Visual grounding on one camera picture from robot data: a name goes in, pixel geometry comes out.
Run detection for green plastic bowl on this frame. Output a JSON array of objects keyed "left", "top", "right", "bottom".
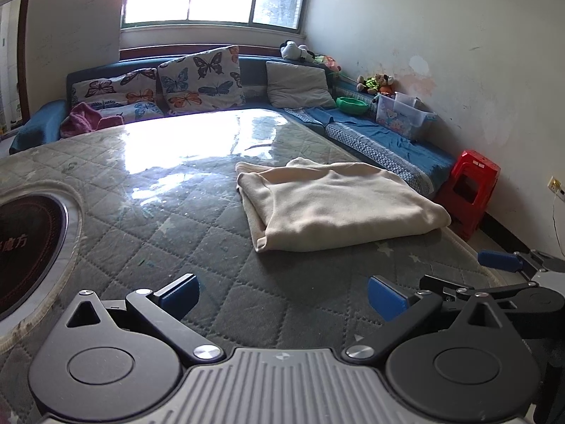
[{"left": 335, "top": 97, "right": 370, "bottom": 116}]

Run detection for magenta crumpled cloth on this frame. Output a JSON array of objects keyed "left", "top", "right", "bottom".
[{"left": 59, "top": 102, "right": 125, "bottom": 139}]

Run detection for left butterfly print pillow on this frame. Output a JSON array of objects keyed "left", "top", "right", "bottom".
[{"left": 71, "top": 68, "right": 164, "bottom": 124}]

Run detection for grey plain cushion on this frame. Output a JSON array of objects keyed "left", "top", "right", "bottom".
[{"left": 265, "top": 61, "right": 336, "bottom": 109}]

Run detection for small plush toys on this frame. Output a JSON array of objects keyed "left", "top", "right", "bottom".
[{"left": 356, "top": 74, "right": 394, "bottom": 98}]

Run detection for right butterfly print pillow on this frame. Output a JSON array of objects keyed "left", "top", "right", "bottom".
[{"left": 157, "top": 45, "right": 245, "bottom": 115}]

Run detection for colourful plush toy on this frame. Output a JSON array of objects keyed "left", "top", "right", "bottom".
[{"left": 314, "top": 55, "right": 342, "bottom": 73}]

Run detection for cream beige sweater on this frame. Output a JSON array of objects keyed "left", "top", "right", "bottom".
[{"left": 236, "top": 157, "right": 451, "bottom": 253}]

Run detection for black round induction cooktop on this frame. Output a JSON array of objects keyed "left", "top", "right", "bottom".
[{"left": 1, "top": 189, "right": 82, "bottom": 337}]

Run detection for blue corner sofa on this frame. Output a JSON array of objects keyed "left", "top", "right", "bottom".
[{"left": 8, "top": 55, "right": 456, "bottom": 197}]

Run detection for red plastic stool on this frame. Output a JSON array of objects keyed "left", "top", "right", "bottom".
[{"left": 434, "top": 149, "right": 501, "bottom": 240}]

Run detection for panda plush toy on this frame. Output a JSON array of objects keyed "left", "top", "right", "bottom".
[{"left": 280, "top": 40, "right": 315, "bottom": 63}]

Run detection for clear plastic storage box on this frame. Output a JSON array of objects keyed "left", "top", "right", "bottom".
[{"left": 375, "top": 94, "right": 436, "bottom": 141}]

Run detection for butterfly print pillow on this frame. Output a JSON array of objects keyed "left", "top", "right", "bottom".
[
  {"left": 71, "top": 68, "right": 164, "bottom": 124},
  {"left": 157, "top": 45, "right": 245, "bottom": 115}
]

